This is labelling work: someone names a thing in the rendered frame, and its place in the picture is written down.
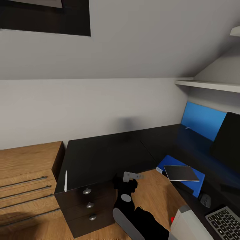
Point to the mouse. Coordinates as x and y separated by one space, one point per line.
205 200

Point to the bookcase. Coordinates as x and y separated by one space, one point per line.
232 87

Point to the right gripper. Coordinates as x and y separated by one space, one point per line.
118 183

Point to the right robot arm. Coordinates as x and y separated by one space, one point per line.
138 224

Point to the folder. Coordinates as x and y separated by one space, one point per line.
192 187

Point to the keyboard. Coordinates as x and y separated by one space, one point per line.
225 223

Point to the monitor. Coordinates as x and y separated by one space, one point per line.
226 146

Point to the notebook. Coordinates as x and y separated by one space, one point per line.
180 173

